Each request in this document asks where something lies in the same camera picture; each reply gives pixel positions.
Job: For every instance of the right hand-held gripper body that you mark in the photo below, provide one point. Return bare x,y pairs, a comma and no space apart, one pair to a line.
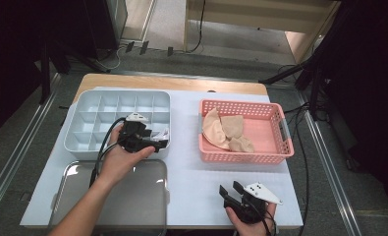
247,209

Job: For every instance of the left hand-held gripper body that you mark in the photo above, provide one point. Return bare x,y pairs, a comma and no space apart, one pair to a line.
132,137

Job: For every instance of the white sock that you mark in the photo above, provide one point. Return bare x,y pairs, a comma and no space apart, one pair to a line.
155,135
162,134

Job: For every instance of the pink perforated plastic basket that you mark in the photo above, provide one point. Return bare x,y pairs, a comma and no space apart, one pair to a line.
240,157

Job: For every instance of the tan sock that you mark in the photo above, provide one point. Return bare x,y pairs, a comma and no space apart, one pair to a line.
232,126
240,146

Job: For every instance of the white compartment storage box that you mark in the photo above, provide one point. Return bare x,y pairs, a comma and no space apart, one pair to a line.
80,154

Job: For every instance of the peach sock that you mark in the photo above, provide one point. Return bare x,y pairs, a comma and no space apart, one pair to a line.
214,131

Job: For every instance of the person's right hand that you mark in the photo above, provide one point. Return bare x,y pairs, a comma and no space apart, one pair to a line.
247,229

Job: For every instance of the person's left hand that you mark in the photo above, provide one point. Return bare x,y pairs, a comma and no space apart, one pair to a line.
119,164

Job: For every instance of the small black floor block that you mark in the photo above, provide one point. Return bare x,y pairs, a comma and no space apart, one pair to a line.
144,47
170,51
130,47

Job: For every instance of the dark metal cabinet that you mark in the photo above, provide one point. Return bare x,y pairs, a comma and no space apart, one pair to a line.
109,26

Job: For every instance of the black tripod stand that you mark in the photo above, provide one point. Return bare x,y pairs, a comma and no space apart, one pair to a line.
280,77

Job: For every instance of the black curtain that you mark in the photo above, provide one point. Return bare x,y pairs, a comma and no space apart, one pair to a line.
371,98
11,49

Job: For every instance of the metal floor rail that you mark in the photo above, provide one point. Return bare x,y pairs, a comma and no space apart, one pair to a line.
332,170
5,183

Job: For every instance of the black stand post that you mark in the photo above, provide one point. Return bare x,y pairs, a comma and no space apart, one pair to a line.
45,82

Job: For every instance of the light wooden furniture frame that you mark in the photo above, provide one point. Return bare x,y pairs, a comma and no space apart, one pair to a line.
247,16

